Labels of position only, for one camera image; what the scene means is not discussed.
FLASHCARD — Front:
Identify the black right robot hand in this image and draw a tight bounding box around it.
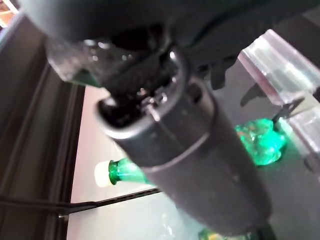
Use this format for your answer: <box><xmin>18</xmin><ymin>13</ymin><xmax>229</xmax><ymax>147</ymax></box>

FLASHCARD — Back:
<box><xmin>17</xmin><ymin>0</ymin><xmax>320</xmax><ymax>236</ymax></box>

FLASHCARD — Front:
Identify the green soda bottle yellow cap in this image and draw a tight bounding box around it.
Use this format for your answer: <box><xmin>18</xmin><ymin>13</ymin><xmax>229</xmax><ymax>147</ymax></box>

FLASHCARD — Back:
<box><xmin>198</xmin><ymin>226</ymin><xmax>260</xmax><ymax>240</ymax></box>
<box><xmin>94</xmin><ymin>119</ymin><xmax>287</xmax><ymax>189</ymax></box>

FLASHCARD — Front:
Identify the clear plastic price rail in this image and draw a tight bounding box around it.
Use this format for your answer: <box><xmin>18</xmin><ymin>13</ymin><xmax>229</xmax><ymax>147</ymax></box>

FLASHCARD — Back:
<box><xmin>237</xmin><ymin>28</ymin><xmax>320</xmax><ymax>106</ymax></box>
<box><xmin>287</xmin><ymin>109</ymin><xmax>320</xmax><ymax>163</ymax></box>

